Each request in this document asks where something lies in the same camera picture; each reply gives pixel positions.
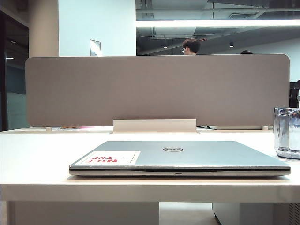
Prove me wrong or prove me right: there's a silver closed Dell laptop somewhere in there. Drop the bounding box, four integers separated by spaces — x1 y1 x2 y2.
68 140 291 177

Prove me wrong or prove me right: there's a grey fabric desk divider panel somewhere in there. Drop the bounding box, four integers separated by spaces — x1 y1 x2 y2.
25 53 291 127

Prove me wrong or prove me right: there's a white wall poster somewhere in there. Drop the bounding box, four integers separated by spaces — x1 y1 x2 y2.
90 39 102 57

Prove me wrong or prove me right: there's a long ceiling light strip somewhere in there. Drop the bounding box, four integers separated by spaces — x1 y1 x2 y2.
135 19 300 27

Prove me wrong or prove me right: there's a clear square glass water cup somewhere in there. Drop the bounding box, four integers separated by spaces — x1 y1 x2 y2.
273 107 300 160

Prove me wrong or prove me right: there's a white cable tray box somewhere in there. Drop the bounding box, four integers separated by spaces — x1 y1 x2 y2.
113 119 197 133

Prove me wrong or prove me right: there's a black equipment stand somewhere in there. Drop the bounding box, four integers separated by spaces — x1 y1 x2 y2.
289 79 300 108

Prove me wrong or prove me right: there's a pink flat item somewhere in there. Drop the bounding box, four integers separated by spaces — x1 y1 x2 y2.
60 126 94 130

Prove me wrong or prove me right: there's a dark-haired person with glasses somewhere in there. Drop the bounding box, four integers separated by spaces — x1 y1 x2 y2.
181 38 202 56

